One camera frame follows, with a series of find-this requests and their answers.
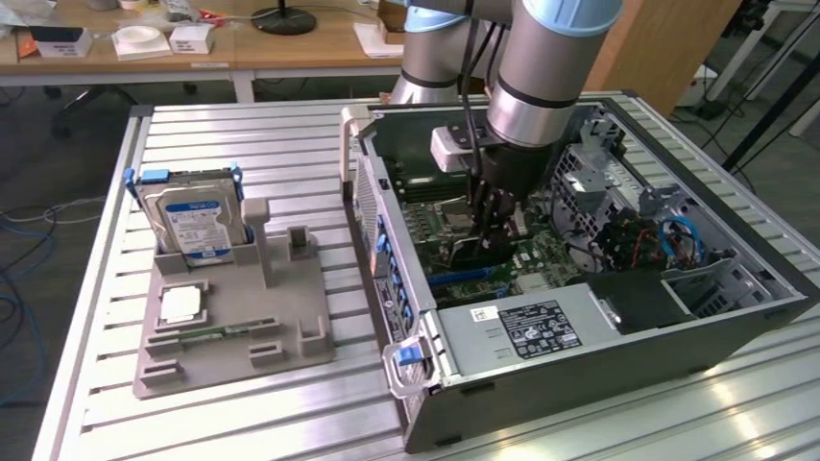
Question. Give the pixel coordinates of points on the hard disk with blue caddy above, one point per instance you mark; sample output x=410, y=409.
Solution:
x=195, y=225

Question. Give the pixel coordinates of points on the metal disk bay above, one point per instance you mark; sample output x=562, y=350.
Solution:
x=736, y=288

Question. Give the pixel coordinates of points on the brown cardboard box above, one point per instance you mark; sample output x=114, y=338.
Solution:
x=391, y=14

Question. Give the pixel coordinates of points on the black round lamp base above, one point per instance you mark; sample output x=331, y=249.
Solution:
x=286, y=21

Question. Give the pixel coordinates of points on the black plastic shroud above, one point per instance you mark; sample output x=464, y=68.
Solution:
x=634, y=298

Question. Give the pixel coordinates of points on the white box with round hollow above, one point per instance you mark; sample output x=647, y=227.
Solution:
x=140, y=45

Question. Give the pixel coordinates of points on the graphics card with metal bracket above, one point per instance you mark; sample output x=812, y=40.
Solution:
x=478, y=259

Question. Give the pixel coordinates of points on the blue expansion slot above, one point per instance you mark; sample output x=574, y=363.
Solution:
x=458, y=277

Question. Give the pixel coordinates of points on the green motherboard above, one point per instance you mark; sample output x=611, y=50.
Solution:
x=544, y=254

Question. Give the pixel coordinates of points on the silver CPU chip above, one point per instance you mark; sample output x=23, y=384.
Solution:
x=180, y=305

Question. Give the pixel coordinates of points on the grey power supply unit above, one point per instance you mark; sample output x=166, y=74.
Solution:
x=474, y=341

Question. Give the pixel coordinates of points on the white table frame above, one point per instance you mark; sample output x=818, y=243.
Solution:
x=807, y=120

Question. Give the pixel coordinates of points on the grey plastic parts rack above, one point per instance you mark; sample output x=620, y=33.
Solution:
x=238, y=298

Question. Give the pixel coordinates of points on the green RAM stick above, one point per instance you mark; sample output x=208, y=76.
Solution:
x=215, y=332

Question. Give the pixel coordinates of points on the small white labelled box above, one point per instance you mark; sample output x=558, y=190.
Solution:
x=191, y=41

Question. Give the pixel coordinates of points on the wooden desk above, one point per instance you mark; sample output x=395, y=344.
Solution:
x=76, y=65

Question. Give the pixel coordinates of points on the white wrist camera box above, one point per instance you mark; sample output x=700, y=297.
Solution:
x=448, y=151

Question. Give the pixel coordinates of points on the open black PC case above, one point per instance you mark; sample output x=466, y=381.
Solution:
x=576, y=384

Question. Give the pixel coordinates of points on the wooden cabinet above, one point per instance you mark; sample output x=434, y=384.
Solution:
x=672, y=57

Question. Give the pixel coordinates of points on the CPU socket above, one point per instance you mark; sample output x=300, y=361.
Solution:
x=451, y=216

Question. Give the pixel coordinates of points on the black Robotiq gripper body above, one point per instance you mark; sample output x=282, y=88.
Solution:
x=515, y=168

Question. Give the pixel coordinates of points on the flat white box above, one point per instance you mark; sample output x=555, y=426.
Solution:
x=375, y=43

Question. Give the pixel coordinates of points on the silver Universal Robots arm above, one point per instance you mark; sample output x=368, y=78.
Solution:
x=544, y=72

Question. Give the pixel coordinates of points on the white box with black lid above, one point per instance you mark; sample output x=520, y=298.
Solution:
x=60, y=43

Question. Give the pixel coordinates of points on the black office chair base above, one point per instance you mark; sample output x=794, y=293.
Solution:
x=80, y=101

